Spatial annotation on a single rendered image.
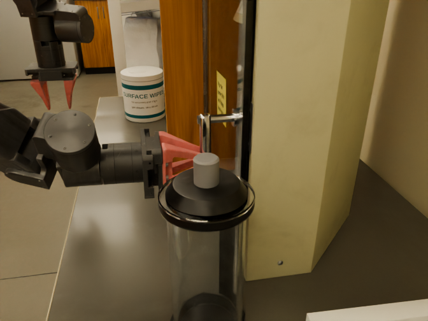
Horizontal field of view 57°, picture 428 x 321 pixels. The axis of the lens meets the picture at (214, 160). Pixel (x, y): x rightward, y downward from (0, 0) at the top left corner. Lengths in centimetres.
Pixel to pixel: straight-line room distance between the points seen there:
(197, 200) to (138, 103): 86
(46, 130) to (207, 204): 21
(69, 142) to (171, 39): 42
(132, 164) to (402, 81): 65
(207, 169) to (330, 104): 20
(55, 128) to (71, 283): 29
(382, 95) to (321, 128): 51
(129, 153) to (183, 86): 35
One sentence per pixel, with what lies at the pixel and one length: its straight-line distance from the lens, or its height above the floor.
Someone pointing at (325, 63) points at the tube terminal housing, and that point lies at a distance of 52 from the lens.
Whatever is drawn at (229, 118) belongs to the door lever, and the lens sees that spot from 55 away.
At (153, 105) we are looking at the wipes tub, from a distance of 124.
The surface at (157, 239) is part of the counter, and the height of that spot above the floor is 94.
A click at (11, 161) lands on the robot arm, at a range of 55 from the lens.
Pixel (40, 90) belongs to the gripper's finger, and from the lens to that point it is 94.
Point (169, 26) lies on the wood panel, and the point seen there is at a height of 128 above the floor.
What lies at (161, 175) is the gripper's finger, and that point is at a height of 114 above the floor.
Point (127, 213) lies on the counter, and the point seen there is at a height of 94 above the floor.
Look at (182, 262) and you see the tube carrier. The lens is 45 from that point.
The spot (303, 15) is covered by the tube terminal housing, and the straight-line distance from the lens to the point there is 49.
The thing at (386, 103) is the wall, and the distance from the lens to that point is 103.
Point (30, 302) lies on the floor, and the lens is 209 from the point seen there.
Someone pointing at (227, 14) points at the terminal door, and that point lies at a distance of 58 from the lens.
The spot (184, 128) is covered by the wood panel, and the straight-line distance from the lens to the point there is 89.
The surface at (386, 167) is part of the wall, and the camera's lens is 104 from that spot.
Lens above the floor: 140
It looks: 27 degrees down
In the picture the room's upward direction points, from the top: straight up
